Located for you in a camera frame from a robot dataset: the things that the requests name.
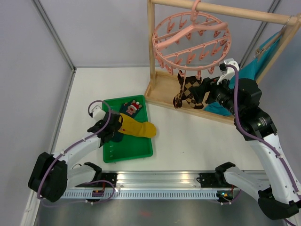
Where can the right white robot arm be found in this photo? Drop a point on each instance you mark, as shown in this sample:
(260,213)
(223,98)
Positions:
(280,197)

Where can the teal reindeer sock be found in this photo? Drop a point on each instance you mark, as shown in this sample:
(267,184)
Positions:
(131,109)

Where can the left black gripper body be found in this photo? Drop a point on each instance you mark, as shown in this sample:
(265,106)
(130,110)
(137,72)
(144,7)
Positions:
(116,128)

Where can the yellow sock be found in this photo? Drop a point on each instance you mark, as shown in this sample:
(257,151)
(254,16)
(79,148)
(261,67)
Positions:
(137,129)

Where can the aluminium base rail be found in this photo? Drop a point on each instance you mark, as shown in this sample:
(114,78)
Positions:
(185,179)

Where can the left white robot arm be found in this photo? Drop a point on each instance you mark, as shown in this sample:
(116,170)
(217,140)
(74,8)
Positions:
(53,174)

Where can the pink round clip hanger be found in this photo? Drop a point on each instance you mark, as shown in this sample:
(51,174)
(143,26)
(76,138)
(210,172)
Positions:
(191,41)

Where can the wooden clothes rack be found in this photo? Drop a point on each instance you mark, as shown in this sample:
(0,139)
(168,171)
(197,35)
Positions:
(163,81)

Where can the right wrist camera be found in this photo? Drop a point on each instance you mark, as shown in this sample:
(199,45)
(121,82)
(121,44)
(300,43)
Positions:
(227,72)

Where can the white cable duct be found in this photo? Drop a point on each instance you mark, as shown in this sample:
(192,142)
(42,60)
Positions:
(207,194)

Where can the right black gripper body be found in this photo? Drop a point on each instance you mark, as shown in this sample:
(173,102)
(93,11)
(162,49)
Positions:
(221,92)

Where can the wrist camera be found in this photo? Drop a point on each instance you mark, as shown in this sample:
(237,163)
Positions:
(227,72)
(98,113)

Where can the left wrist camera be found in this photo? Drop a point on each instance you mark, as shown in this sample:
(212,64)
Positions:
(98,113)

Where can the teal cloth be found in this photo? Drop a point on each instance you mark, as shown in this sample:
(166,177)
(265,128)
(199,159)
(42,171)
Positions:
(252,70)

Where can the green plastic tray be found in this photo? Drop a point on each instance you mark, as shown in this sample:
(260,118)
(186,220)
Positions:
(130,147)

